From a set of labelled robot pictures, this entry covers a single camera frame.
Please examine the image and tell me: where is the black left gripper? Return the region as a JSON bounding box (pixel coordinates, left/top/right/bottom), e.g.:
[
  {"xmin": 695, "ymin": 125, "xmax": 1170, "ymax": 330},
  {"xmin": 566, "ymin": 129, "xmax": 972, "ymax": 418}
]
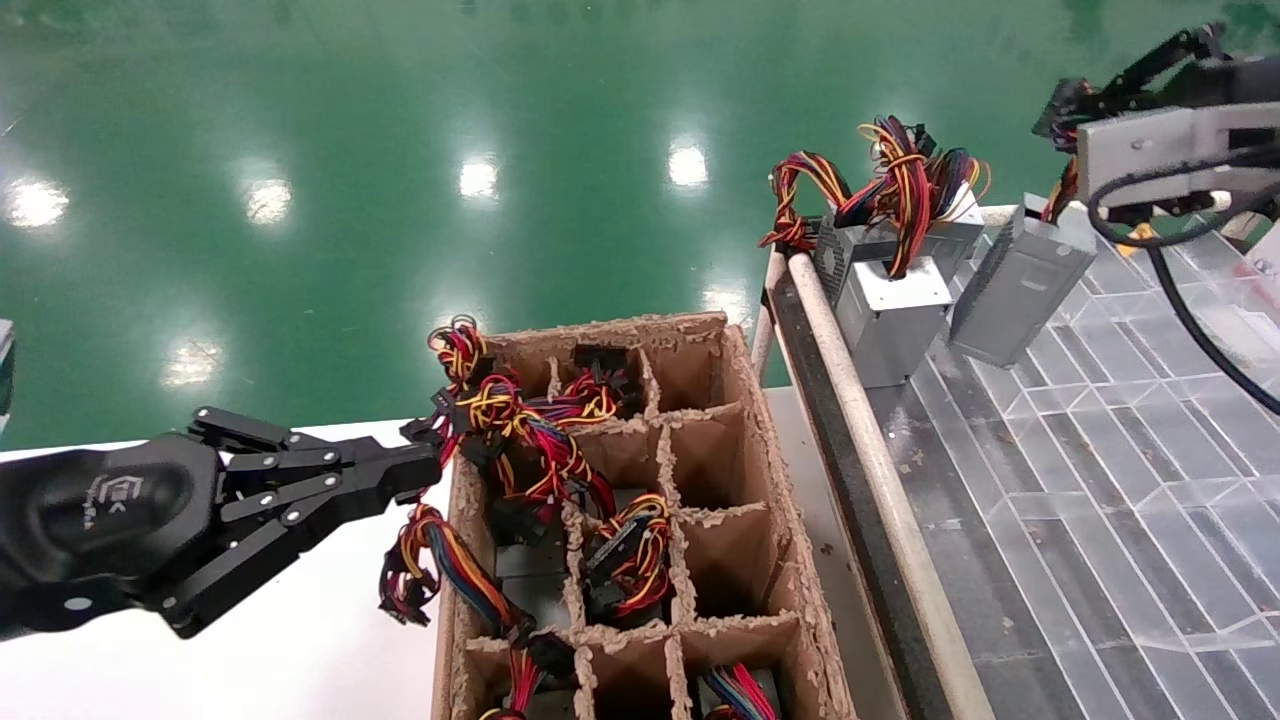
[{"xmin": 0, "ymin": 405, "xmax": 441, "ymax": 641}]

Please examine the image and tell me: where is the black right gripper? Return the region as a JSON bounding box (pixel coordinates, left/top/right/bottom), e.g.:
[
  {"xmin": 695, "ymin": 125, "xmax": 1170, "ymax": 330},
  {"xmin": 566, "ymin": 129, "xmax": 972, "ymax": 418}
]
[{"xmin": 1033, "ymin": 22, "xmax": 1280, "ymax": 226}]

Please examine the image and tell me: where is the clear plastic divider tray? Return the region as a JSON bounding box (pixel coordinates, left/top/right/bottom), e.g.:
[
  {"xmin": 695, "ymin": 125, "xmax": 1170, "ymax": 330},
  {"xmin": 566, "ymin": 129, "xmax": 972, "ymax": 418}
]
[{"xmin": 870, "ymin": 205, "xmax": 1280, "ymax": 720}]

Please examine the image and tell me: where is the brown cardboard divider box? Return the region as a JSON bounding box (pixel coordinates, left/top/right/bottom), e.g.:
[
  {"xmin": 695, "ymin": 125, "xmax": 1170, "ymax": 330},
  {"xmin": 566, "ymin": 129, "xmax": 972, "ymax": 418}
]
[{"xmin": 432, "ymin": 312, "xmax": 846, "ymax": 720}]

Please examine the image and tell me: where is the white pipe leg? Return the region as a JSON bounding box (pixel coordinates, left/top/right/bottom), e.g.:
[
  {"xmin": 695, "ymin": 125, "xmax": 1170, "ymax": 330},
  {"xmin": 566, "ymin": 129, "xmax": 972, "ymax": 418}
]
[{"xmin": 750, "ymin": 250, "xmax": 791, "ymax": 386}]

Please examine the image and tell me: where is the black camera cable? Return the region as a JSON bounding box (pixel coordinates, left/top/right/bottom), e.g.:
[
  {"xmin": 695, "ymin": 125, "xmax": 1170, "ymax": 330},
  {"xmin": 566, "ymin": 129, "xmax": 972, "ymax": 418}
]
[{"xmin": 1085, "ymin": 140, "xmax": 1280, "ymax": 416}]

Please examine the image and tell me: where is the wire bundle in box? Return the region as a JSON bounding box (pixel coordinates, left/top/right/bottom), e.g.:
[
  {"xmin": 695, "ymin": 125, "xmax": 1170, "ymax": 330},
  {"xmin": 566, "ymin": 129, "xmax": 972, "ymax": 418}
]
[{"xmin": 545, "ymin": 343, "xmax": 646, "ymax": 426}]

